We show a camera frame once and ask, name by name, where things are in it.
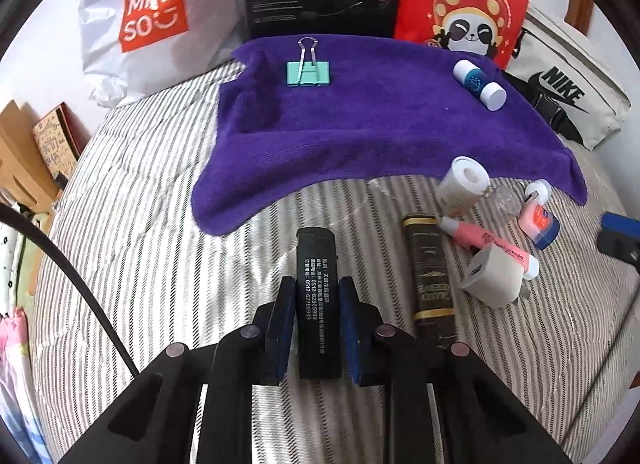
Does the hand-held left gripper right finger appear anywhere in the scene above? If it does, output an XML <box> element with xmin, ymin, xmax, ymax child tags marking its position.
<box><xmin>337</xmin><ymin>276</ymin><xmax>576</xmax><ymax>464</ymax></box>

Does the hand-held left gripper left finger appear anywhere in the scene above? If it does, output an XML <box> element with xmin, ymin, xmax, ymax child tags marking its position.
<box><xmin>60</xmin><ymin>276</ymin><xmax>296</xmax><ymax>464</ymax></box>

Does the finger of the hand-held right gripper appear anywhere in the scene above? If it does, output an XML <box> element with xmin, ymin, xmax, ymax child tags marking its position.
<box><xmin>597</xmin><ymin>212</ymin><xmax>640</xmax><ymax>265</ymax></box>

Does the black lighter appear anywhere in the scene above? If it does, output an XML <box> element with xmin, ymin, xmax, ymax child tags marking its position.
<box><xmin>296</xmin><ymin>227</ymin><xmax>343</xmax><ymax>380</ymax></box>

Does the white charger plug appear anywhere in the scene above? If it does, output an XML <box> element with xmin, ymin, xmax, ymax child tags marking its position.
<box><xmin>460</xmin><ymin>246</ymin><xmax>531</xmax><ymax>307</ymax></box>

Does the small white bottle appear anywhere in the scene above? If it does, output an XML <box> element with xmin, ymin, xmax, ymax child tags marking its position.
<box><xmin>524</xmin><ymin>179</ymin><xmax>552</xmax><ymax>206</ymax></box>

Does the clear plastic cap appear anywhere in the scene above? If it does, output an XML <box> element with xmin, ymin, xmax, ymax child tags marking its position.
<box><xmin>487</xmin><ymin>184</ymin><xmax>523</xmax><ymax>220</ymax></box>

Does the striped bed sheet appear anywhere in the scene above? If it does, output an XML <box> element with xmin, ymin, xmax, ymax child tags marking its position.
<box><xmin>30</xmin><ymin>61</ymin><xmax>640</xmax><ymax>464</ymax></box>

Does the pink highlighter pen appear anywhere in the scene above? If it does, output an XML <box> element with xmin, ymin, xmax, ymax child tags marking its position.
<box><xmin>440</xmin><ymin>216</ymin><xmax>541</xmax><ymax>279</ymax></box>

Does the white tape roll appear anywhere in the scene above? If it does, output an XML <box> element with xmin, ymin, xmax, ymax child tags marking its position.
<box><xmin>436</xmin><ymin>156</ymin><xmax>490</xmax><ymax>210</ymax></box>

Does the white canvas bag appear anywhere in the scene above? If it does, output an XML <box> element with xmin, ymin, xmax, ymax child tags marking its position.
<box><xmin>502</xmin><ymin>1</ymin><xmax>632</xmax><ymax>151</ymax></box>

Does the purple towel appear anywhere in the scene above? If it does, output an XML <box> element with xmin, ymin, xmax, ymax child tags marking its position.
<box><xmin>191</xmin><ymin>35</ymin><xmax>588</xmax><ymax>237</ymax></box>

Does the white and blue bottle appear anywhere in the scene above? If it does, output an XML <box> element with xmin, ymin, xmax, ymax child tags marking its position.
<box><xmin>453</xmin><ymin>59</ymin><xmax>507</xmax><ymax>111</ymax></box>

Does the teal binder clip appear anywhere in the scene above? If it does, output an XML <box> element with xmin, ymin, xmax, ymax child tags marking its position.
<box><xmin>285</xmin><ymin>36</ymin><xmax>333</xmax><ymax>87</ymax></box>

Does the pink patterned cloth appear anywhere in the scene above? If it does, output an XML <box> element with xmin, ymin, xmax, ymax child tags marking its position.
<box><xmin>0</xmin><ymin>306</ymin><xmax>51</xmax><ymax>464</ymax></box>

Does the brown patterned notebook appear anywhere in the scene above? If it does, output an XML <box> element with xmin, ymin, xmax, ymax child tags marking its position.
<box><xmin>32</xmin><ymin>102</ymin><xmax>86</xmax><ymax>190</ymax></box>

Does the brown cardboard box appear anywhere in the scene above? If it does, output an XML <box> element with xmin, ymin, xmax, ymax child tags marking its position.
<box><xmin>0</xmin><ymin>99</ymin><xmax>63</xmax><ymax>235</ymax></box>

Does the white plastic bag red logo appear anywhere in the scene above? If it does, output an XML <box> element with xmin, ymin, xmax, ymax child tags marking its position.
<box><xmin>77</xmin><ymin>0</ymin><xmax>251</xmax><ymax>107</ymax></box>

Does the black bag strap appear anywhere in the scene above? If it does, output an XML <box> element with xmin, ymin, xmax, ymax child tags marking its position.
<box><xmin>525</xmin><ymin>89</ymin><xmax>583</xmax><ymax>145</ymax></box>

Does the black cable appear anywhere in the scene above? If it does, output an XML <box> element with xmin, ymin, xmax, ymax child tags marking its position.
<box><xmin>0</xmin><ymin>204</ymin><xmax>141</xmax><ymax>377</ymax></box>

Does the wooden bed frame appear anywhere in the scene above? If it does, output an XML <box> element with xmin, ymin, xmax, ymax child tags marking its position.
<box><xmin>565</xmin><ymin>0</ymin><xmax>597</xmax><ymax>31</ymax></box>

